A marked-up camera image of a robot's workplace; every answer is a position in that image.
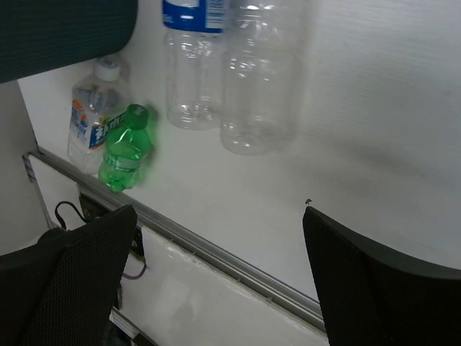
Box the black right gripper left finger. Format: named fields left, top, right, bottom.
left=1, top=205, right=137, bottom=345

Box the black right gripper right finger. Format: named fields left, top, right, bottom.
left=303, top=206, right=460, bottom=345

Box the clear unlabelled plastic bottle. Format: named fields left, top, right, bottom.
left=220, top=1, right=311, bottom=155

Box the dark green plastic bin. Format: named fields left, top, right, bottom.
left=1, top=1, right=138, bottom=83

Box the green plastic soda bottle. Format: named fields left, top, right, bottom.
left=98, top=104, right=158, bottom=193

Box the clear bottle orange blue label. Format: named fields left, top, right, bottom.
left=67, top=55, right=132, bottom=175

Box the aluminium table frame rail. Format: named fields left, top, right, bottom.
left=23, top=149, right=328, bottom=345

